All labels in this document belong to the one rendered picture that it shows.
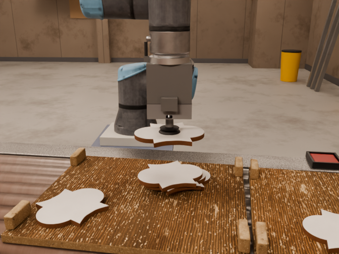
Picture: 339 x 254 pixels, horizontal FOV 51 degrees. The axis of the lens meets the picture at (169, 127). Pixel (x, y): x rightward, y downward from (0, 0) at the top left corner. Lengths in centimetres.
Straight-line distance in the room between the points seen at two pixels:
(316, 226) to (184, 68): 35
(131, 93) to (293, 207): 65
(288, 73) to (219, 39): 283
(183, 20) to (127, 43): 900
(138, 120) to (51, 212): 57
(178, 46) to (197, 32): 883
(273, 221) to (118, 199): 29
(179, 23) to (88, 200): 37
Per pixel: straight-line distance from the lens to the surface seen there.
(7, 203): 83
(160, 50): 64
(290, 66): 720
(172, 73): 65
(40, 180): 90
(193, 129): 72
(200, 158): 96
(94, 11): 76
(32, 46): 1041
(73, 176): 84
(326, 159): 100
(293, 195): 77
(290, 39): 892
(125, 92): 118
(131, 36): 960
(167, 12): 63
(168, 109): 65
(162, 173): 76
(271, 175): 85
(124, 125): 119
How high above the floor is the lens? 129
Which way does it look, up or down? 18 degrees down
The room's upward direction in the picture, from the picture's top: straight up
